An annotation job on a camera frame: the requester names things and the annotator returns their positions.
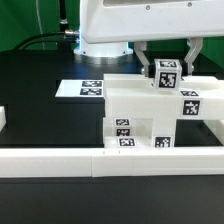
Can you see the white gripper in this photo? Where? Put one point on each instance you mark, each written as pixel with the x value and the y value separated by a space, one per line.
pixel 107 21

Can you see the white chair back frame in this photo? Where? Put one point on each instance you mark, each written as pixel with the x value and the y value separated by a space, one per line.
pixel 133 96

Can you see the white chair seat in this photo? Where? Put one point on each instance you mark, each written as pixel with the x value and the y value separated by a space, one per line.
pixel 126 127

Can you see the white right fence bar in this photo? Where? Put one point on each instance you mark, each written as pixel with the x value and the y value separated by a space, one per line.
pixel 217 128

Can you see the white fence bar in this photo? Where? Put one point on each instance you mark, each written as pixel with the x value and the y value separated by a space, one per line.
pixel 73 162
pixel 217 128

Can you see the white base tag plate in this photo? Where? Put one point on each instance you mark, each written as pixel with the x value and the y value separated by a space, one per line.
pixel 80 88

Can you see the black pole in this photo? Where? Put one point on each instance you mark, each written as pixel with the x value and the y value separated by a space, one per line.
pixel 63 16

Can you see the white front fence bar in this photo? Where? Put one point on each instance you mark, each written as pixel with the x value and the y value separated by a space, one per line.
pixel 73 162

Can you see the white left fence piece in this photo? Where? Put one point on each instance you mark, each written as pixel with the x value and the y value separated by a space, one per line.
pixel 2 117

